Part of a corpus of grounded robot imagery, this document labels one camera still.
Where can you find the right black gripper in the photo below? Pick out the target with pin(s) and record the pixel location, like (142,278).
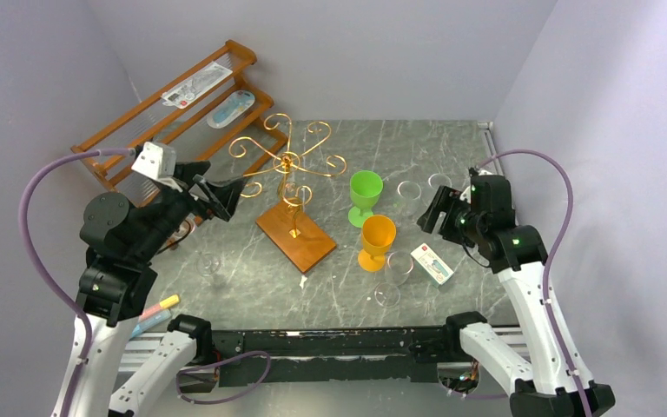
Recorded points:
(442,212)

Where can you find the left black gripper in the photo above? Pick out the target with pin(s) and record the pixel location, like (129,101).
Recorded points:
(221,199)

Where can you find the clear wine glass back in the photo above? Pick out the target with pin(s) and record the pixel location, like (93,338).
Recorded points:
(413,195)

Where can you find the clear wine glass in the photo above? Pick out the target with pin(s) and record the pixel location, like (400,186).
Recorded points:
(207,265)
(399,266)
(413,195)

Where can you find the orange plastic wine glass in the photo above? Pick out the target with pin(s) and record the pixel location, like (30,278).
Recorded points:
(378,233)

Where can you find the green plastic wine glass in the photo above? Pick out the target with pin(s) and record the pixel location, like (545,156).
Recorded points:
(366,187)

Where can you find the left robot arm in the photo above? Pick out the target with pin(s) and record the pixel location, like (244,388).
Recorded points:
(122,241)

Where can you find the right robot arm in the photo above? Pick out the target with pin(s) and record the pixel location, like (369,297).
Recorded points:
(553,380)

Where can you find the clear wine glass left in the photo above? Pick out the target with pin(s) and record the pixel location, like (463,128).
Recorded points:
(207,265)

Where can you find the clear wine glass front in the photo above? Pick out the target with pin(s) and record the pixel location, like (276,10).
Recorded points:
(399,266)

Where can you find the wooden shelf rack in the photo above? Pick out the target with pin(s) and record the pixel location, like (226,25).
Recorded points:
(186,129)

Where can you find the small white red box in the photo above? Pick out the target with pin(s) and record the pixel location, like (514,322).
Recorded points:
(435,267)

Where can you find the blue white packaged item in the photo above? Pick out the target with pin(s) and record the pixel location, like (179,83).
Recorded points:
(230,109)

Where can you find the yellow highlighter pen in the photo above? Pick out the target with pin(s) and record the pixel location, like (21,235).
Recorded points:
(169,302)

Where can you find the pink highlighter pen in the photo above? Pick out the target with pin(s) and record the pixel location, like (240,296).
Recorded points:
(150,312)

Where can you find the white packaged item top shelf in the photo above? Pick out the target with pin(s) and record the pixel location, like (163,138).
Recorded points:
(201,82)

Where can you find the blue highlighter pen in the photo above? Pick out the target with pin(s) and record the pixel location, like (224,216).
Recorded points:
(151,321)

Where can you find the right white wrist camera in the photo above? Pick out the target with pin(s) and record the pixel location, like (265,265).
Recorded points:
(466,195)

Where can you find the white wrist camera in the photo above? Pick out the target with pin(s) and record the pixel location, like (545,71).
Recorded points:
(156,161)
(466,195)

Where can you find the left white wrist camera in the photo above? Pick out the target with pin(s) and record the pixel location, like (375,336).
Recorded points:
(156,161)

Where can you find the gold wire glass rack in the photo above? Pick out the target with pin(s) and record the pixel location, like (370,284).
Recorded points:
(286,224)

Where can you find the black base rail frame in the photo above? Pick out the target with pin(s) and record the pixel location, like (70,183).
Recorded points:
(415,354)

